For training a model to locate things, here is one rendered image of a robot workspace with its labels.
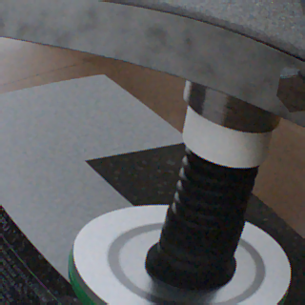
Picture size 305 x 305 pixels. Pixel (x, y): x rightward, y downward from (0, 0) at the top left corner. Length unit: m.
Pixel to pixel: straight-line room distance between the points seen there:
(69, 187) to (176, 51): 0.37
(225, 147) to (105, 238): 0.16
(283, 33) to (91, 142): 0.55
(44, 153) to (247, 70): 0.45
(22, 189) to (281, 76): 0.42
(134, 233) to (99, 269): 0.08
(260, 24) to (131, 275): 0.27
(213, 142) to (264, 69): 0.09
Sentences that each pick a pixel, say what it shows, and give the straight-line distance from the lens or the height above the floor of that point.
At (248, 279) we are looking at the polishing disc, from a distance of 0.58.
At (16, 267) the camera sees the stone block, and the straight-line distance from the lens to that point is 0.67.
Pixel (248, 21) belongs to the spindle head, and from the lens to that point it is 0.37.
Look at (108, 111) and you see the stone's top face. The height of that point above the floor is 0.87.
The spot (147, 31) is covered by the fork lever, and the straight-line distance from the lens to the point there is 0.44.
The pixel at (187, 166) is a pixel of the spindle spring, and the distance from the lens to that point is 0.52.
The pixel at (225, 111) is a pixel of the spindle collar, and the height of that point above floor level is 1.09.
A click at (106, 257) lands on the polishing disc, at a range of 0.57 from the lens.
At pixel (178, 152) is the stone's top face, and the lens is 0.89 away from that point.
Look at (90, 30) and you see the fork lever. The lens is 0.46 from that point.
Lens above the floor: 1.27
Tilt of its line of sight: 27 degrees down
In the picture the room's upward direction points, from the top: 11 degrees clockwise
